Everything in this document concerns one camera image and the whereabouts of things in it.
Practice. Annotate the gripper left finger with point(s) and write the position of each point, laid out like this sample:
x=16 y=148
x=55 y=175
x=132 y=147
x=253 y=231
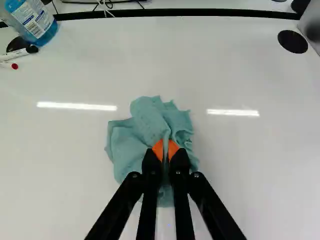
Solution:
x=150 y=190

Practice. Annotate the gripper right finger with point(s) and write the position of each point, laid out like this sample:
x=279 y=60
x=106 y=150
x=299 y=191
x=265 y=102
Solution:
x=182 y=190

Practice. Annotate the green towel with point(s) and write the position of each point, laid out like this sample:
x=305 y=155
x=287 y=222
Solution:
x=147 y=122

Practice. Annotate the white table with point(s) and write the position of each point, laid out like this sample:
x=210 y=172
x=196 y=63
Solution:
x=160 y=70

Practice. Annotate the red capped marker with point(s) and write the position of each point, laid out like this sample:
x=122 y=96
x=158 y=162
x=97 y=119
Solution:
x=8 y=66

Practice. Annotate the black capped marker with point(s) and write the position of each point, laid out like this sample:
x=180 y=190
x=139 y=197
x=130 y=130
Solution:
x=17 y=53

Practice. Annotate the blue liquid spray bottle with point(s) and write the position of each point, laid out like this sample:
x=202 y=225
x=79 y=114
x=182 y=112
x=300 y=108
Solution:
x=30 y=20

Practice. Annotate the grey box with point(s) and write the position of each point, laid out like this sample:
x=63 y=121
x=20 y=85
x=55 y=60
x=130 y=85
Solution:
x=311 y=25

